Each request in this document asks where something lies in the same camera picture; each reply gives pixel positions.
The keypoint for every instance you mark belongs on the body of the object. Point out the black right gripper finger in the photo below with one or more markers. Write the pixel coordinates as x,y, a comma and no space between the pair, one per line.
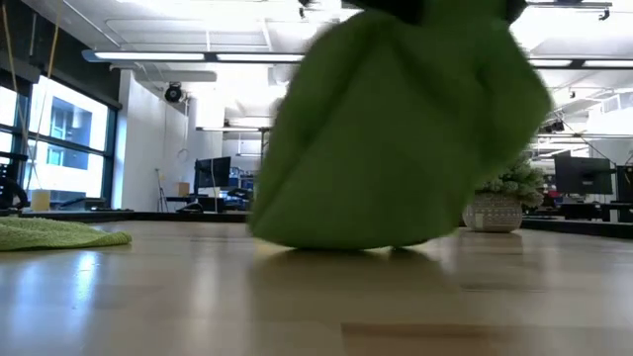
515,9

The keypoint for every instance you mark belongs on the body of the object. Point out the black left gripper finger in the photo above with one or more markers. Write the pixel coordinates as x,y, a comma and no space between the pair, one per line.
398,10

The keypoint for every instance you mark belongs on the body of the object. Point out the green microfiber towel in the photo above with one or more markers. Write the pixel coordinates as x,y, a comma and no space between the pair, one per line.
54,235
386,148

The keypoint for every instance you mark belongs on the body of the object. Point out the long ceiling light strip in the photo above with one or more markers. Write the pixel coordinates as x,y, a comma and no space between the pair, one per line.
593,63
148,56

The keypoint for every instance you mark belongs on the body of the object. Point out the artificial plant in white pot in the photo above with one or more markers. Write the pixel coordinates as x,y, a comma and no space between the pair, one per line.
492,212

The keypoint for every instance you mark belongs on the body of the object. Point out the cardboard box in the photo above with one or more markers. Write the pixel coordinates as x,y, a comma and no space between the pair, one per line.
183,189

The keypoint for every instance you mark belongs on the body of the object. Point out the large window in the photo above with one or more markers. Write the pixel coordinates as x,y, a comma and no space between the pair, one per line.
74,128

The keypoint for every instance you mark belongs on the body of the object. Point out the yellow bin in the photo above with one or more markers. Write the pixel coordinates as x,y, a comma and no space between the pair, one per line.
40,200

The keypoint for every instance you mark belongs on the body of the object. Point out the small black ceiling camera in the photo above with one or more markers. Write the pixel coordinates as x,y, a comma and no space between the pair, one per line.
604,15

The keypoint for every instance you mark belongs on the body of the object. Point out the black metal rack frame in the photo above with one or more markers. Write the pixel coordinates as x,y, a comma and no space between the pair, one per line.
262,143

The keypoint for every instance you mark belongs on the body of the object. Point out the round black wall fan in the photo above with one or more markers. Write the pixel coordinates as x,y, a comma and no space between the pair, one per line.
173,93

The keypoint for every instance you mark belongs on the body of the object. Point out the black aluminium table frame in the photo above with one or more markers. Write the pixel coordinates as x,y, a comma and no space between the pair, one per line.
148,216

